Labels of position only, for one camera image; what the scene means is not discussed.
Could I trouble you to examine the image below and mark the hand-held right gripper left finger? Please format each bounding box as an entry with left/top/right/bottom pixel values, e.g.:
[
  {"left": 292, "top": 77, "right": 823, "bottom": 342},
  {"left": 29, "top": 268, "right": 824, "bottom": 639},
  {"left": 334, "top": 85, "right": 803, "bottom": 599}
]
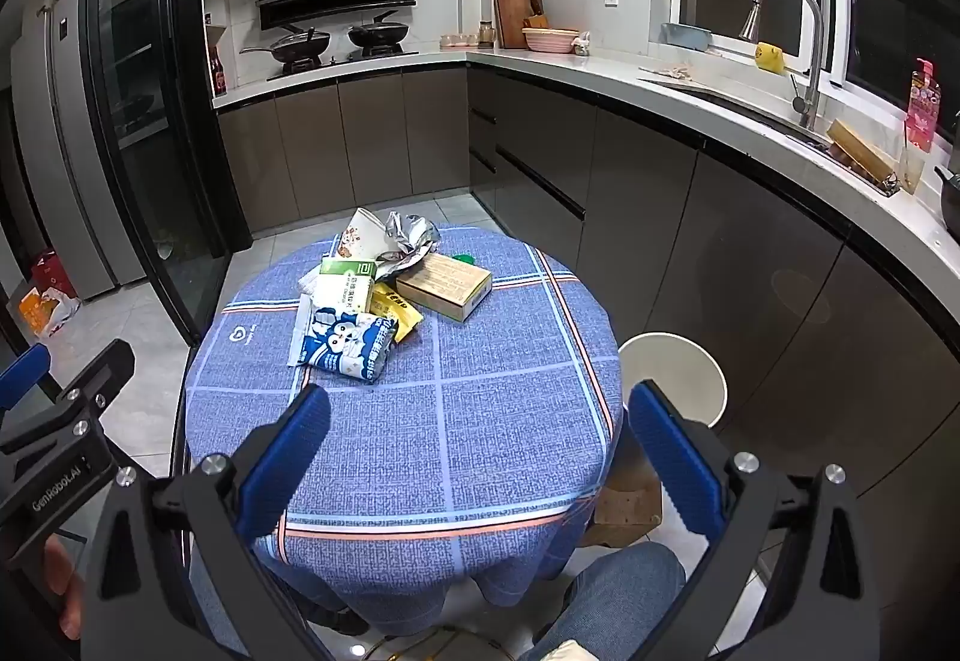
[{"left": 81, "top": 385, "right": 332, "bottom": 661}]

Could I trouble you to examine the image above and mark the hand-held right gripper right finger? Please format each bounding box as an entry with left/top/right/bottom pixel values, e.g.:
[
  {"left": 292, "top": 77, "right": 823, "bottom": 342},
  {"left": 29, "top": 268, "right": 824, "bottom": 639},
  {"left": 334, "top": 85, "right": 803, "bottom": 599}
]
[{"left": 628, "top": 379, "right": 882, "bottom": 661}]

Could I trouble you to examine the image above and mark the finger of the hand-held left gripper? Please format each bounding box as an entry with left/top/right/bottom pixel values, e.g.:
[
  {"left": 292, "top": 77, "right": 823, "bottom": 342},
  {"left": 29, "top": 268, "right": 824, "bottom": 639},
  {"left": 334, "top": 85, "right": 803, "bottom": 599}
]
[
  {"left": 54, "top": 340, "right": 136, "bottom": 418},
  {"left": 0, "top": 344, "right": 52, "bottom": 413}
]

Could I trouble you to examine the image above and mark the white round waste bin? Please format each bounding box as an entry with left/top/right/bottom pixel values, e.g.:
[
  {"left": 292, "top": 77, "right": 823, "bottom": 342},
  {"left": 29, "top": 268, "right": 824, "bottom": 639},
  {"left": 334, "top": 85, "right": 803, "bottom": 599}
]
[{"left": 616, "top": 331, "right": 728, "bottom": 437}]

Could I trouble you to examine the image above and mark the blue white cartoon packet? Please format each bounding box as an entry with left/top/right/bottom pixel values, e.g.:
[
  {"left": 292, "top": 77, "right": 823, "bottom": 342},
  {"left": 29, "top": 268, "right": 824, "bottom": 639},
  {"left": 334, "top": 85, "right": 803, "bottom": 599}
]
[{"left": 300, "top": 308, "right": 398, "bottom": 383}]

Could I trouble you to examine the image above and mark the yellow snack packet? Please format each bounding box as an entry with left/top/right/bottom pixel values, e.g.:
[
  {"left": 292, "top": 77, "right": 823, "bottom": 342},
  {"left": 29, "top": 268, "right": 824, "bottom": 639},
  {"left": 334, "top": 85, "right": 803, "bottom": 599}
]
[{"left": 371, "top": 282, "right": 425, "bottom": 345}]

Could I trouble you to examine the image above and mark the green and white carton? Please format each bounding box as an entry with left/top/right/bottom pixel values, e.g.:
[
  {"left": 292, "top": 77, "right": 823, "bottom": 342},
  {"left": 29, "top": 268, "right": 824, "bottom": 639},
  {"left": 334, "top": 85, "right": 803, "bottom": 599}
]
[{"left": 311, "top": 256, "right": 376, "bottom": 317}]

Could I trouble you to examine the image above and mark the tan cardboard box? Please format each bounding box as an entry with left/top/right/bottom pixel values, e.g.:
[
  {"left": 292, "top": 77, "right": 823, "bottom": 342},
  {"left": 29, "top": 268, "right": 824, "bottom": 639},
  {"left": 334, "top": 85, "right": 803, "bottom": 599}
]
[{"left": 395, "top": 253, "right": 494, "bottom": 324}]

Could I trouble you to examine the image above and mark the printed paper cup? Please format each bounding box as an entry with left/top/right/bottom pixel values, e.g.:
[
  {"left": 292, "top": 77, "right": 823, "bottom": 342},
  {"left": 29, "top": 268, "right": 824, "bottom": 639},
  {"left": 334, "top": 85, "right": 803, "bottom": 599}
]
[{"left": 336, "top": 207, "right": 398, "bottom": 264}]

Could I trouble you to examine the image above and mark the silver foil wrapper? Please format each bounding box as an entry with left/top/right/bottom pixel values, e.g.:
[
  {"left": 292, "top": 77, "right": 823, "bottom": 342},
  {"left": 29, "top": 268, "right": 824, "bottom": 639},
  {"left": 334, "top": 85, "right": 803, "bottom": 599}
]
[{"left": 375, "top": 211, "right": 440, "bottom": 279}]

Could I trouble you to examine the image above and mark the person's left hand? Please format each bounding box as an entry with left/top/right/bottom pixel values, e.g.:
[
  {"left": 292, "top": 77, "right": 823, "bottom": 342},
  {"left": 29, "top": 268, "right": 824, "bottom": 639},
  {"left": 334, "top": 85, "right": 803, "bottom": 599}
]
[{"left": 46, "top": 541, "right": 85, "bottom": 639}]

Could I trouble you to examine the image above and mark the orange plastic bag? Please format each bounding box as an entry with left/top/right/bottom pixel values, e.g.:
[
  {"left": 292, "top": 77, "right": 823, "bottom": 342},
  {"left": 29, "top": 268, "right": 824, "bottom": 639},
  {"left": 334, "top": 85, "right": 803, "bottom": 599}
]
[{"left": 7, "top": 286, "right": 82, "bottom": 341}]

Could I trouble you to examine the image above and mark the wooden stool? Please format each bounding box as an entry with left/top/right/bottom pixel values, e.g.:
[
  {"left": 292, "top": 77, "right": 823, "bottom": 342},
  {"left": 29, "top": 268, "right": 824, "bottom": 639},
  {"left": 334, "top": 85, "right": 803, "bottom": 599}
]
[{"left": 581, "top": 458, "right": 665, "bottom": 549}]

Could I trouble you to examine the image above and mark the red bag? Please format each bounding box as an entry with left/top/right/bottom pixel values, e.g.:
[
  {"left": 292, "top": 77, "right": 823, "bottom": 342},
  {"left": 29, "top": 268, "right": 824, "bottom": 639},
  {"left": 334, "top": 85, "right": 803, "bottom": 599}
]
[{"left": 30, "top": 250, "right": 80, "bottom": 302}]

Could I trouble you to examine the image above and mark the person's right leg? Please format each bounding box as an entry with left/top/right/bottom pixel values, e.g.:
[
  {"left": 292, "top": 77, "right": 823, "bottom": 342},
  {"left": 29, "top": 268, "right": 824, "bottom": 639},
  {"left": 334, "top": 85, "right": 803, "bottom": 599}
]
[{"left": 517, "top": 541, "right": 687, "bottom": 661}]

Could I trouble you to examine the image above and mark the blue plaid tablecloth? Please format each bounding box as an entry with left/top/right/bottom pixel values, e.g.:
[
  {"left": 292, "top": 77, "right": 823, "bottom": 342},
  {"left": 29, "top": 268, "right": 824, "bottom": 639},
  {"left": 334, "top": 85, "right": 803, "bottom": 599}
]
[{"left": 184, "top": 222, "right": 627, "bottom": 613}]

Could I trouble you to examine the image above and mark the white cloth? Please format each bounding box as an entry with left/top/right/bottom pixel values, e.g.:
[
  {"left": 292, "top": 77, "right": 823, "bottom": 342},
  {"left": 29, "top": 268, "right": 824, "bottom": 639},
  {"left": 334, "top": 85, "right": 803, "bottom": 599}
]
[{"left": 546, "top": 638, "right": 602, "bottom": 661}]

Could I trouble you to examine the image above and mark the silver refrigerator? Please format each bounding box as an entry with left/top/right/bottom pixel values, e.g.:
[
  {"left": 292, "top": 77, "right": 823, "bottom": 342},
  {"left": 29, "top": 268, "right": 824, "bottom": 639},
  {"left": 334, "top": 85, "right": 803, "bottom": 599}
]
[{"left": 11, "top": 0, "right": 147, "bottom": 302}]

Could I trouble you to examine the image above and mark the black framed glass door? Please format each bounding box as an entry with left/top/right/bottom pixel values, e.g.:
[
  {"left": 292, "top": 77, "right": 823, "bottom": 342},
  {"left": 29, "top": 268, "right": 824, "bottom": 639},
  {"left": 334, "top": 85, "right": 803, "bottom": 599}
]
[{"left": 79, "top": 0, "right": 252, "bottom": 347}]

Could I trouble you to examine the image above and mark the steel kitchen sink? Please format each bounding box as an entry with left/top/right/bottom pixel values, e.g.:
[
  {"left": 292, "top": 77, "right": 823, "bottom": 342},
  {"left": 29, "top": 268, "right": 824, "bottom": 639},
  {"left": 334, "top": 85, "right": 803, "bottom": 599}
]
[{"left": 637, "top": 71, "right": 833, "bottom": 152}]

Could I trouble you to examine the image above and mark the clear glass cup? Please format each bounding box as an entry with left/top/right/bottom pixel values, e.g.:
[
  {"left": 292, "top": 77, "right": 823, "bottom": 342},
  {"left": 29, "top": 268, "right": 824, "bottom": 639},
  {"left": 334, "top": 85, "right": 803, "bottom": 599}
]
[{"left": 896, "top": 143, "right": 927, "bottom": 195}]

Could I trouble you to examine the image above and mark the black pot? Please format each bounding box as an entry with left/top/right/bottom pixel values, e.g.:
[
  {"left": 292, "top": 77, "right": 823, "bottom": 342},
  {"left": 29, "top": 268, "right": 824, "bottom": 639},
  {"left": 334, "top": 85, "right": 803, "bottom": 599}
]
[{"left": 934, "top": 161, "right": 960, "bottom": 242}]

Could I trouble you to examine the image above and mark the black wok with lid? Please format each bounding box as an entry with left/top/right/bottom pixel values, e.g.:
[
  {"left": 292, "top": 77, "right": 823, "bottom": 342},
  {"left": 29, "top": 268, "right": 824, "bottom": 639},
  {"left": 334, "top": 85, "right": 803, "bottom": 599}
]
[{"left": 240, "top": 28, "right": 332, "bottom": 65}]

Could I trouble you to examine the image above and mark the black gas stove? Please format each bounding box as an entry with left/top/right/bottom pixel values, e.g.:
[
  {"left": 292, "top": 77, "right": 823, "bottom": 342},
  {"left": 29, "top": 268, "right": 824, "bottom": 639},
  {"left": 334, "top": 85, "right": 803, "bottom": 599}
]
[{"left": 266, "top": 49, "right": 421, "bottom": 80}]

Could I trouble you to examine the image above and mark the white kitchen countertop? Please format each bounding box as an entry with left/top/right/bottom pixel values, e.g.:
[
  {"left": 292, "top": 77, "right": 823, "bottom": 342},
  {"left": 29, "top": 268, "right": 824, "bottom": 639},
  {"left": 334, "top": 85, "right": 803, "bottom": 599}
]
[{"left": 211, "top": 47, "right": 960, "bottom": 287}]

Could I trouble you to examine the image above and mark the steel kitchen faucet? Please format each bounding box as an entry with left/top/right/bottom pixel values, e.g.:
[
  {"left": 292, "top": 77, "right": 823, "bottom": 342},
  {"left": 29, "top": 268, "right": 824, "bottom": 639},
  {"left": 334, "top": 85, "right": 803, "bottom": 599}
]
[{"left": 739, "top": 0, "right": 826, "bottom": 133}]

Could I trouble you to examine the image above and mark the blue tray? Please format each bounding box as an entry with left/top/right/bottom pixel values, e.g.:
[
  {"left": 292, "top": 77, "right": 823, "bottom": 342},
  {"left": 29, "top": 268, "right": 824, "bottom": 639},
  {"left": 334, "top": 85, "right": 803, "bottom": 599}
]
[{"left": 660, "top": 22, "right": 712, "bottom": 54}]

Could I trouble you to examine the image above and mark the pink bottle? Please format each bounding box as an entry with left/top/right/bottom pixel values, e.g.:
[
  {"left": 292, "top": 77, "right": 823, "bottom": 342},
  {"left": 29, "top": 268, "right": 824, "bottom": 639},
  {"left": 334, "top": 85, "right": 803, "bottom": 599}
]
[{"left": 904, "top": 58, "right": 942, "bottom": 153}]

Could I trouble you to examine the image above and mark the black wok with spatula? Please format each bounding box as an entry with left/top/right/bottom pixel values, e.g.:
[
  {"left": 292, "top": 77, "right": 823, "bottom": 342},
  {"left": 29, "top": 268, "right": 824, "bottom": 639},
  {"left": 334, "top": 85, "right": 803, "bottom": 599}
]
[{"left": 347, "top": 10, "right": 412, "bottom": 50}]

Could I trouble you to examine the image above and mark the woven basket bowl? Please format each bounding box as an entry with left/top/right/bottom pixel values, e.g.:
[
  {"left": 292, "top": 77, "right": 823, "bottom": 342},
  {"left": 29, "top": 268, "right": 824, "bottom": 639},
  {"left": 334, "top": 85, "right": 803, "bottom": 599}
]
[{"left": 521, "top": 26, "right": 581, "bottom": 56}]

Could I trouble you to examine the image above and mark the wooden cutting board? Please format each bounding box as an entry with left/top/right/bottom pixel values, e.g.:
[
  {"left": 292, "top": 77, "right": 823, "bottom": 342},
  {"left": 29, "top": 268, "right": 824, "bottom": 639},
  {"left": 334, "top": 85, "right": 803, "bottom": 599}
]
[{"left": 493, "top": 0, "right": 545, "bottom": 50}]

